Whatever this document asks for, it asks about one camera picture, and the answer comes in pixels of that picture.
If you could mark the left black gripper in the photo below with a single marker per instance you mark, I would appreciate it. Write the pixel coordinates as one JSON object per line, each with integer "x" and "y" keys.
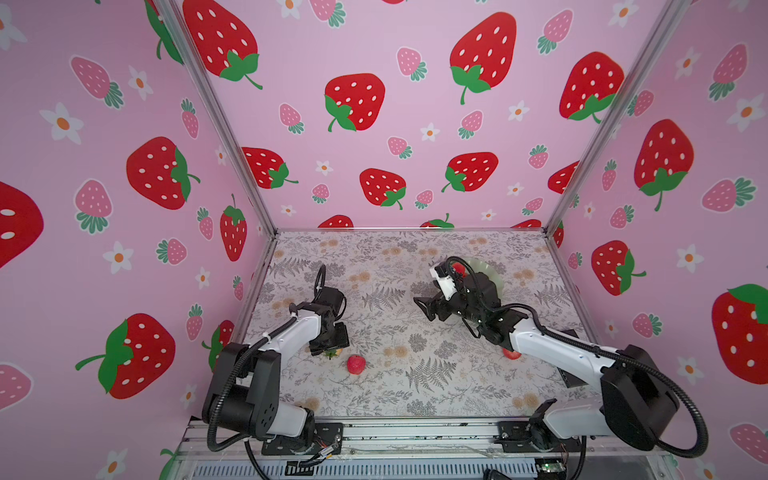
{"x": 343, "y": 339}

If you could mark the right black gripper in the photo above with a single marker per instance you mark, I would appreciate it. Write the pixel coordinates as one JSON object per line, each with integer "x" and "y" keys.
{"x": 424, "y": 308}

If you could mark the red fake strawberry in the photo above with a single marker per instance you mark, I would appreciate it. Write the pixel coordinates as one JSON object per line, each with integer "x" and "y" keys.
{"x": 460, "y": 269}

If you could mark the yellow red fake peach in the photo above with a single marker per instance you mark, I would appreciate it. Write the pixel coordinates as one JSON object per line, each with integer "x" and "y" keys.
{"x": 330, "y": 354}

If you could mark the pink red fake fruit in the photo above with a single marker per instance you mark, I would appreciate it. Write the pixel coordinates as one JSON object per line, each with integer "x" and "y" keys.
{"x": 356, "y": 364}

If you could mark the red fake apple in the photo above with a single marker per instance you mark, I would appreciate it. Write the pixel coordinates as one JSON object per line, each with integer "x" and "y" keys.
{"x": 511, "y": 355}

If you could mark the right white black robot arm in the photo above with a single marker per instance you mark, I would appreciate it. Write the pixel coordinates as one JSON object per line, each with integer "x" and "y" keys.
{"x": 636, "y": 403}

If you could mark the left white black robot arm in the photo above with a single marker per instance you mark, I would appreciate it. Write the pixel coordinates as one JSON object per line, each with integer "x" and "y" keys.
{"x": 243, "y": 399}

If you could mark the light green fruit bowl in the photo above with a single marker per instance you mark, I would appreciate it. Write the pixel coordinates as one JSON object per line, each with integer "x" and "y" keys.
{"x": 483, "y": 267}

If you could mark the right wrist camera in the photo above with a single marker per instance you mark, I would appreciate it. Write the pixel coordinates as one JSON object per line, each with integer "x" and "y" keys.
{"x": 443, "y": 276}

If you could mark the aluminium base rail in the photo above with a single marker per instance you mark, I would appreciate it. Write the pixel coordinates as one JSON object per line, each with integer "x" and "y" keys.
{"x": 425, "y": 448}

